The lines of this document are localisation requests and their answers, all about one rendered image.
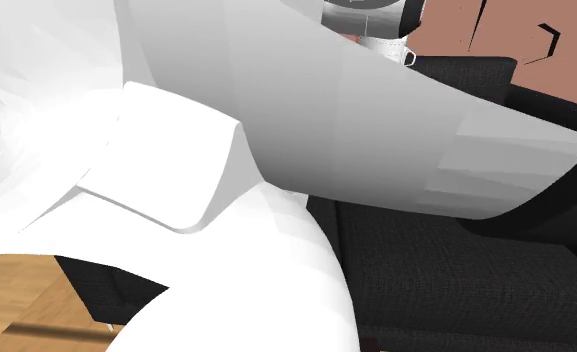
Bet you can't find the white mug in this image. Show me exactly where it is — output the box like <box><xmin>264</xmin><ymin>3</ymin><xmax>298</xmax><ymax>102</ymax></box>
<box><xmin>358</xmin><ymin>34</ymin><xmax>417</xmax><ymax>68</ymax></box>

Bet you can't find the black fabric sofa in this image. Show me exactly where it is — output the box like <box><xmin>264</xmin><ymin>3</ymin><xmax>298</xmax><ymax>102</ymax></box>
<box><xmin>0</xmin><ymin>54</ymin><xmax>577</xmax><ymax>352</ymax></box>

